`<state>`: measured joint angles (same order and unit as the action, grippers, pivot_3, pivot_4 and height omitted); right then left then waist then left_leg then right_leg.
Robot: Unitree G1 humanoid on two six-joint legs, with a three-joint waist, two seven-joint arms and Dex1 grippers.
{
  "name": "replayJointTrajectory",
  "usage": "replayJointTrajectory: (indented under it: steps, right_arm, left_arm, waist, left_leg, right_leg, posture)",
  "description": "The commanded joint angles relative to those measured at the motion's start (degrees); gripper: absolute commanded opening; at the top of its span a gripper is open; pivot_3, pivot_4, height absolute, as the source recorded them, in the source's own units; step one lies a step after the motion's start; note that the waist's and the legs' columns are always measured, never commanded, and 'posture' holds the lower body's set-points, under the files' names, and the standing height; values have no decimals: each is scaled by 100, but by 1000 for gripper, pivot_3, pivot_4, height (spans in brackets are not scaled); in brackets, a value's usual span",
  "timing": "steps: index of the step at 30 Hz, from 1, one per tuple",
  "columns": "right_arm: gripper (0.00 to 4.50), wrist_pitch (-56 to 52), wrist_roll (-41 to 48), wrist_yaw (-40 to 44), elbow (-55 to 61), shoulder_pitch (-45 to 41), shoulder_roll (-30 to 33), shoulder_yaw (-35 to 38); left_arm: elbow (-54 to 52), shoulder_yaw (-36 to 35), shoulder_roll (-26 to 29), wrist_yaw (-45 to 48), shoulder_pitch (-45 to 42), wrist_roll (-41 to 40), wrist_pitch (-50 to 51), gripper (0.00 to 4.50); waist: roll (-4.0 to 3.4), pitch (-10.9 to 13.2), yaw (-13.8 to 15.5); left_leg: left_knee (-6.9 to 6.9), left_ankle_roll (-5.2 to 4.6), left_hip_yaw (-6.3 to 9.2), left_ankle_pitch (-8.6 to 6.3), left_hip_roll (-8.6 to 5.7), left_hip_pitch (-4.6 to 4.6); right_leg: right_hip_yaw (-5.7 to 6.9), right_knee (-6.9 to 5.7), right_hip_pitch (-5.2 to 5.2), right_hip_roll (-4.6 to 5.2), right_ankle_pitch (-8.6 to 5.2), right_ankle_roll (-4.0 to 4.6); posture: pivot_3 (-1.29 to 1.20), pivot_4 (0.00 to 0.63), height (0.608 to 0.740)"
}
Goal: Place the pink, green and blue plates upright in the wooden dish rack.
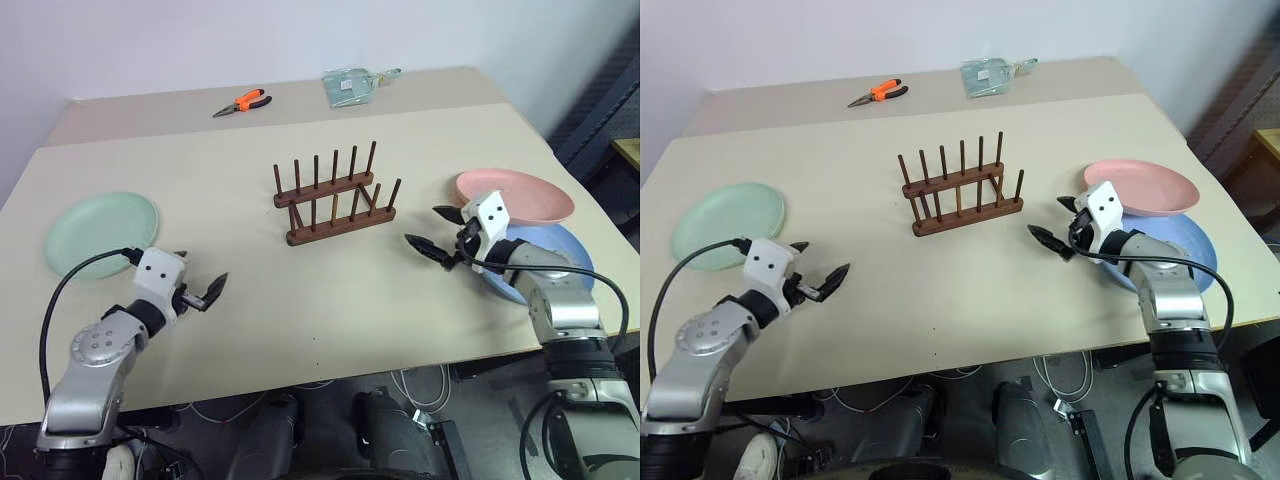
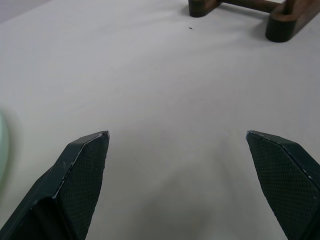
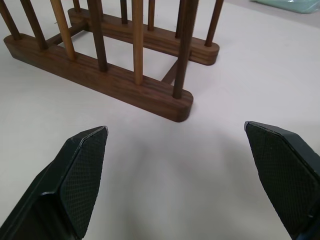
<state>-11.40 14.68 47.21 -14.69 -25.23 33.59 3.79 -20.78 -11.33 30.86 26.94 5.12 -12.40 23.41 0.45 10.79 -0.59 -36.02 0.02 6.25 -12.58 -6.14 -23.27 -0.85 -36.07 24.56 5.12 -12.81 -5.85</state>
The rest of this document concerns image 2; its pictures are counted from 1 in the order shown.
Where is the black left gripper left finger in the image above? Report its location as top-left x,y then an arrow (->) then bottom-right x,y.
0,130 -> 110,240

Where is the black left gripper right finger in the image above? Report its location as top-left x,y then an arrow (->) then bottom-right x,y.
245,129 -> 320,240

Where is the dark brown wooden stand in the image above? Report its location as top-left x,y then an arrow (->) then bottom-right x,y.
188,0 -> 320,43

